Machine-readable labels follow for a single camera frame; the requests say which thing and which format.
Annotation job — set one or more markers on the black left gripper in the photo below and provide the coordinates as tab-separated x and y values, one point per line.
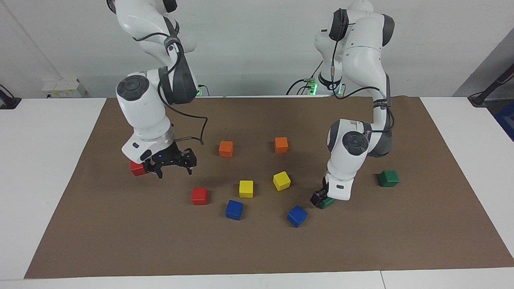
325	185

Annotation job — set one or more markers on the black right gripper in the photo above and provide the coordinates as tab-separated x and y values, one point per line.
164	157

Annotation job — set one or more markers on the green wooden block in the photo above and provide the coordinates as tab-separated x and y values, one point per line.
329	202
388	178

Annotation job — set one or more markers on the red wooden block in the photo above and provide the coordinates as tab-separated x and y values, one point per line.
136	169
199	196

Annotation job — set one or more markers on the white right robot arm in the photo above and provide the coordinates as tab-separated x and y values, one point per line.
142	108

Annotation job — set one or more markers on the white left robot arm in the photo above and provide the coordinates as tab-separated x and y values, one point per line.
347	160

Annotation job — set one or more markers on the blue wooden block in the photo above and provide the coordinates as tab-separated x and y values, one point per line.
297	216
234	210

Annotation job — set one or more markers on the yellow wooden block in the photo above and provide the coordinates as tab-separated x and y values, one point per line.
246	189
281	181

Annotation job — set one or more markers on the orange wooden block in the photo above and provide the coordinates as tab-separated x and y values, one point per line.
281	145
226	149

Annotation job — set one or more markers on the brown table mat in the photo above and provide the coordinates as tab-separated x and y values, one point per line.
257	249

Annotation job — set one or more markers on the white power strip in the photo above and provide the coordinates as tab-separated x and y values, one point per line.
64	88

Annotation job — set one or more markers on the black clamp base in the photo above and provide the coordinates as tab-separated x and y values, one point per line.
8	102

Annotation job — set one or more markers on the black stand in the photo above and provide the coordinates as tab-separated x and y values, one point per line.
480	98

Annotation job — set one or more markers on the blue box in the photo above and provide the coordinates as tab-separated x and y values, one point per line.
506	120

